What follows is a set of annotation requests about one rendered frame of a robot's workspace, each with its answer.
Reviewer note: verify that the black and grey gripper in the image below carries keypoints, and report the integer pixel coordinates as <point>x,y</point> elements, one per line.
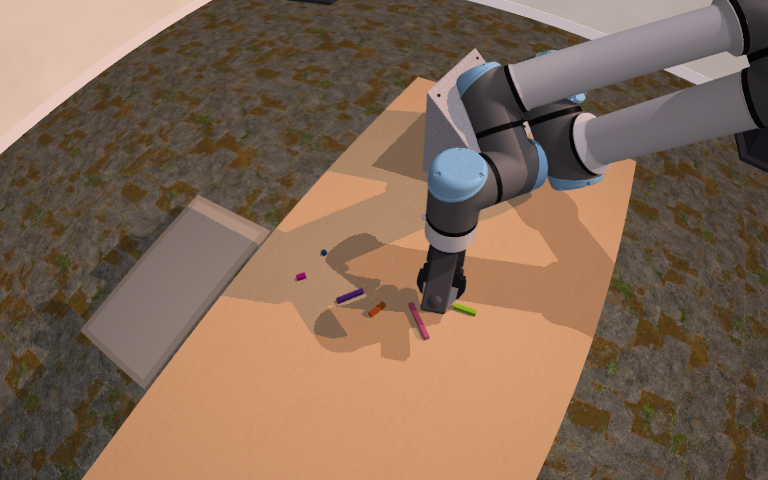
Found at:
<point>459,281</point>

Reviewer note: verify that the purple rod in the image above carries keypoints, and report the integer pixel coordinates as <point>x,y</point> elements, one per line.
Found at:
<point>349,296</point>

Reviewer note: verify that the pink rod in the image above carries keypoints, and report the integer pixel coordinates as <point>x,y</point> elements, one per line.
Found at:
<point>418,321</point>

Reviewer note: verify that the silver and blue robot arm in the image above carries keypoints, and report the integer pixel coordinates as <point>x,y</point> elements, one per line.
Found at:
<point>495,97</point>

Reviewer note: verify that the orange rod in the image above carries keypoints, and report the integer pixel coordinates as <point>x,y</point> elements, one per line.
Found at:
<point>376,309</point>

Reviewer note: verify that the lime green rod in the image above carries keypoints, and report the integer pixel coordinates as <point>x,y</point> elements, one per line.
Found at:
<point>465,309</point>

